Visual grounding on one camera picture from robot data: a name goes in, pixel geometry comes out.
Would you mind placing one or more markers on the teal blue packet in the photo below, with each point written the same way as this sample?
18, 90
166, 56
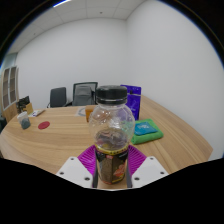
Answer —
145, 128

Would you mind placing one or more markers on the green cloth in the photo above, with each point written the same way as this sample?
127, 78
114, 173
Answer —
148, 137

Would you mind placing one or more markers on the white and grey mug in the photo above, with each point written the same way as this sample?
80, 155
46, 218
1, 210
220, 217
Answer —
24, 121

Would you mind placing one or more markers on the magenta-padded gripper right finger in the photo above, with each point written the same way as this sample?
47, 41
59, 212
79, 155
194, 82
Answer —
148, 170

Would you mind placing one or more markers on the ceiling light panel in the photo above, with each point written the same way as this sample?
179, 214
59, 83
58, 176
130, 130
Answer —
61, 3

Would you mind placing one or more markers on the clear bottle with black cap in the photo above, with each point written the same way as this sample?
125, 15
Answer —
111, 133

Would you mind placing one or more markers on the grey backpack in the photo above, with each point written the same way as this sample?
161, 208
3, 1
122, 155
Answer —
83, 96

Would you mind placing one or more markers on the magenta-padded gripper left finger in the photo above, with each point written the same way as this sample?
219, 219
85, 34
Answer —
75, 170

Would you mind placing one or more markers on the flat round red coaster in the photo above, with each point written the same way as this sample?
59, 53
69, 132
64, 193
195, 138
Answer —
44, 125

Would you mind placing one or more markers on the black box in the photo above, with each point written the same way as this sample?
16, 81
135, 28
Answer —
22, 102

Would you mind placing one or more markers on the purple standing sign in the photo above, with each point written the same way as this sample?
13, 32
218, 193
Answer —
135, 101

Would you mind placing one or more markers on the black mesh office chair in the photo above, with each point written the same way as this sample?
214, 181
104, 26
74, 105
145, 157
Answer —
76, 84

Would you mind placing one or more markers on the sheet with round grey print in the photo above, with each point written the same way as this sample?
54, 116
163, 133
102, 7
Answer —
81, 111

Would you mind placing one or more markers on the wooden shelf cabinet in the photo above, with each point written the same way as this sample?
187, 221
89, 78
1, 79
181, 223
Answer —
10, 86

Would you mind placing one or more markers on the orange box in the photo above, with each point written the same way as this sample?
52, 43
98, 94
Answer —
88, 112

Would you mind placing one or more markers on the black sofa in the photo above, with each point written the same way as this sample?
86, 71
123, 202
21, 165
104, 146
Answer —
2, 124

